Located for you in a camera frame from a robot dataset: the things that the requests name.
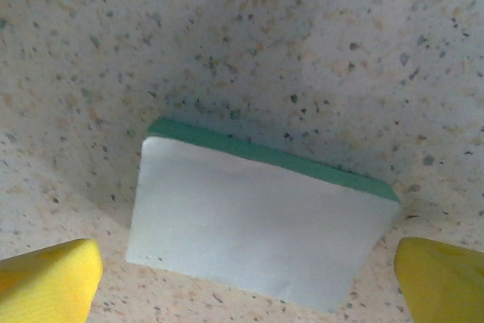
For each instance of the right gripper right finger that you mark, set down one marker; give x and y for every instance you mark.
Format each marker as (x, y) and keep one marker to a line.
(442, 281)

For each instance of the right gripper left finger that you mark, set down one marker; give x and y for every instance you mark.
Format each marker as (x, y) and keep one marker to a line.
(45, 285)

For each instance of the grey sticky note pad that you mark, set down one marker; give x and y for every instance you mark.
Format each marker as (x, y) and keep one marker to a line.
(246, 232)

